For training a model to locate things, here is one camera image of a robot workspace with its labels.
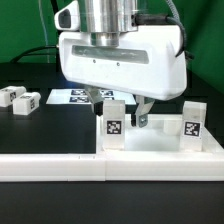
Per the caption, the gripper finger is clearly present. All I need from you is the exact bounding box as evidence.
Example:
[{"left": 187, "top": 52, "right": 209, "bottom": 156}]
[
  {"left": 131, "top": 95, "right": 155, "bottom": 128},
  {"left": 84, "top": 85, "right": 104, "bottom": 116}
]

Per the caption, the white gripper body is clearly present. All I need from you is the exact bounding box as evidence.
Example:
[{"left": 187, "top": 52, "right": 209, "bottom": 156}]
[{"left": 59, "top": 25, "right": 187, "bottom": 100}]

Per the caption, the white square tabletop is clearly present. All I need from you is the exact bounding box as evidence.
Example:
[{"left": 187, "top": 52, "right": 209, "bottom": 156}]
[{"left": 97, "top": 115, "right": 224, "bottom": 155}]

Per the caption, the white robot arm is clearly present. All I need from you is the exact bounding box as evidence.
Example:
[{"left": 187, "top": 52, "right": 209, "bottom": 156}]
[{"left": 55, "top": 0, "right": 187, "bottom": 127}]

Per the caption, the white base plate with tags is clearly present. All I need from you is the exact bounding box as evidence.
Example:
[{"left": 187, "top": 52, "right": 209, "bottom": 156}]
[{"left": 47, "top": 89, "right": 136, "bottom": 105}]

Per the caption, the white L-shaped fence wall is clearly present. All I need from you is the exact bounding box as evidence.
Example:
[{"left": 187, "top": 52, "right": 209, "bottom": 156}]
[{"left": 0, "top": 152, "right": 224, "bottom": 182}]

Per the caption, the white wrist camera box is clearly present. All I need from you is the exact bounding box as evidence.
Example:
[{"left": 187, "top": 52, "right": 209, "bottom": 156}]
[{"left": 54, "top": 0, "right": 81, "bottom": 32}]

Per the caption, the black cable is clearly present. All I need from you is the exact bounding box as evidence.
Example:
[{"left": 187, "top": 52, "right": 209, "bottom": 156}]
[{"left": 9, "top": 45, "right": 61, "bottom": 64}]

